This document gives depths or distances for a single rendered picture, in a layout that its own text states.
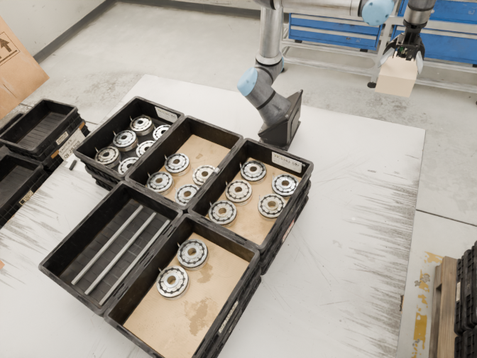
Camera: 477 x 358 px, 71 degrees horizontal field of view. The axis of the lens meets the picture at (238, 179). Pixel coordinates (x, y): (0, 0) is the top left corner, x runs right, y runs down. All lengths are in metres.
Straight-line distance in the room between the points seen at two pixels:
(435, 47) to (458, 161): 0.85
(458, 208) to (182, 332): 1.91
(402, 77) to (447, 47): 1.66
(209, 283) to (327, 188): 0.66
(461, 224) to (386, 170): 0.96
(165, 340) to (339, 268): 0.64
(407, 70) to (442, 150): 1.47
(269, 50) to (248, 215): 0.70
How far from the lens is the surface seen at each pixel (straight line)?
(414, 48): 1.29
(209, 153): 1.43
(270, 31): 1.45
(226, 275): 1.13
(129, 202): 1.37
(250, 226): 1.20
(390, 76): 1.34
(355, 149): 1.63
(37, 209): 1.74
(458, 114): 3.12
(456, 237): 2.37
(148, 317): 1.14
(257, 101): 1.49
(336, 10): 1.15
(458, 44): 2.98
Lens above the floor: 1.87
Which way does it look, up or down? 52 degrees down
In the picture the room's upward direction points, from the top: 8 degrees counter-clockwise
